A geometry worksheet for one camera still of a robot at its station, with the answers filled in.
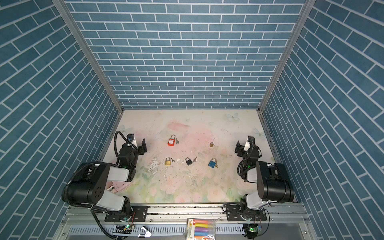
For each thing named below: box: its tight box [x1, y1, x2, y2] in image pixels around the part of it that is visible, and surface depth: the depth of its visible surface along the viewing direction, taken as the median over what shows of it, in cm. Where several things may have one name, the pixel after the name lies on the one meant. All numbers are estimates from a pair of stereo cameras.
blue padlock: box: [208, 157, 217, 169], surface depth 93 cm
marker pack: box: [186, 218, 216, 240], surface depth 70 cm
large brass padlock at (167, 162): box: [164, 156, 171, 166], surface depth 94 cm
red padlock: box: [167, 134, 176, 147], surface depth 103 cm
